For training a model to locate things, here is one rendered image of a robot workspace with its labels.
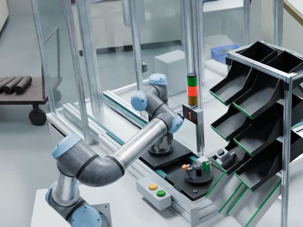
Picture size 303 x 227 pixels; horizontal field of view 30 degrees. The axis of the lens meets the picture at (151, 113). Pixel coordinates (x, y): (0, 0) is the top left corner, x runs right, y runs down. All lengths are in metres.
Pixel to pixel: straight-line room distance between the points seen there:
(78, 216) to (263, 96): 0.89
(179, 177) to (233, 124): 0.54
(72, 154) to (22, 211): 2.43
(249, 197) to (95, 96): 1.43
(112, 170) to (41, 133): 3.45
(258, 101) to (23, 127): 3.72
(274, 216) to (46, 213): 1.09
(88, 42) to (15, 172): 1.85
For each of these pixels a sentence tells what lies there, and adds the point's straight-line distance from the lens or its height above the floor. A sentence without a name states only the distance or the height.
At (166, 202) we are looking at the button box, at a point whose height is 0.93.
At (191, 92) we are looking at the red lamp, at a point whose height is 1.33.
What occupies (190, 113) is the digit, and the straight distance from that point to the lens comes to 2.80.
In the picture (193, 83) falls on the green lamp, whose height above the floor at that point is 1.38.
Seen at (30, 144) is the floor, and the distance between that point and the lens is 5.29.
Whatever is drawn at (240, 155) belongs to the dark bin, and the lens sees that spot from 2.42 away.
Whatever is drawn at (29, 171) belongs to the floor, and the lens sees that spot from 4.88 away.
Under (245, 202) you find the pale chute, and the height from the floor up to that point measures 1.05.
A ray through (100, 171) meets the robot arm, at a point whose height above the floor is 1.43.
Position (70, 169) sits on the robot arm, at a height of 1.44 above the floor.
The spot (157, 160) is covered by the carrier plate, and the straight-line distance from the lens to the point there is 2.91.
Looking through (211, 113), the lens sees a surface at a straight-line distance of 3.57.
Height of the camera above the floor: 2.50
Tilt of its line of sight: 27 degrees down
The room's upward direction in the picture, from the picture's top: 5 degrees counter-clockwise
